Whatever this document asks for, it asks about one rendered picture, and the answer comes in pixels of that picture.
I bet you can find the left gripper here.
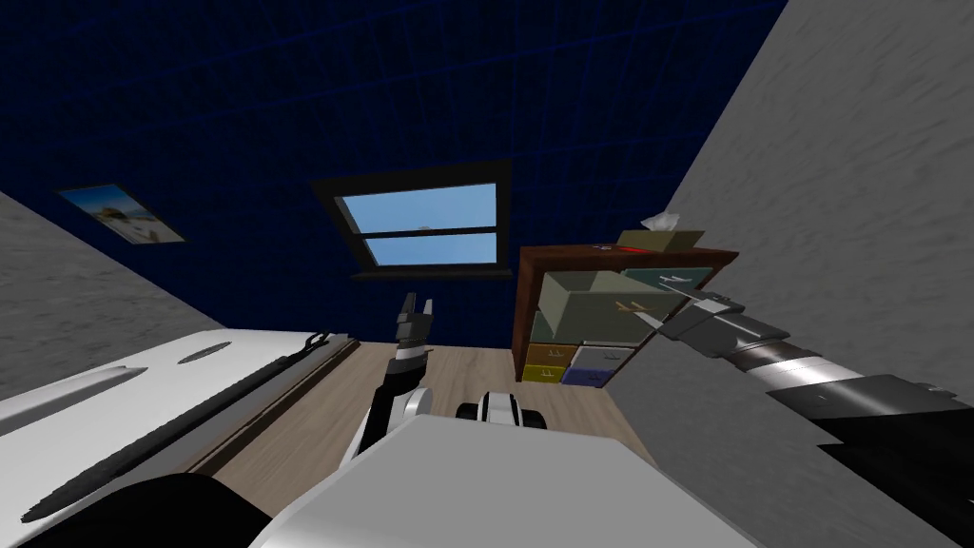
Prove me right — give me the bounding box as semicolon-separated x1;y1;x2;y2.
392;292;435;351

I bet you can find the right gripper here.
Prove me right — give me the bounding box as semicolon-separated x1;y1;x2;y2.
635;286;791;360

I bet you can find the olive green drawer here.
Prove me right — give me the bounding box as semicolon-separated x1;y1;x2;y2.
530;269;690;345

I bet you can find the teal drawer front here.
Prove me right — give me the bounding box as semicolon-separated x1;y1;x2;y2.
622;265;715;297

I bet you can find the olive tissue box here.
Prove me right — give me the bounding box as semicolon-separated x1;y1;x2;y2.
614;212;707;255

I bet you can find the black framed window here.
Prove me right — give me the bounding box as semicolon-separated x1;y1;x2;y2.
311;159;516;282

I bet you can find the grey drawer front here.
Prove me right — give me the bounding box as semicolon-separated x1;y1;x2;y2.
570;345;636;373

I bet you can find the blue drawer front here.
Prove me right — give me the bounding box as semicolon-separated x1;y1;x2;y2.
560;367;618;389

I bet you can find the brown wooden drawer cabinet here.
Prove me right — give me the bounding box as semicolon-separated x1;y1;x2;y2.
510;243;740;390

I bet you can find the orange drawer front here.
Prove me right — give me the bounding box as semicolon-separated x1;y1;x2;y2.
524;342;580;369

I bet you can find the yellow drawer front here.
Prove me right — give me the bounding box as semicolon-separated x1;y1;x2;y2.
520;362;569;385

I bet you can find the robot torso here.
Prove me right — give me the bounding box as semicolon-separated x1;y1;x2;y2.
249;391;764;548

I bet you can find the beach picture on wall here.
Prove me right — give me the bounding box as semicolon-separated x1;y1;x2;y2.
57;182;187;246

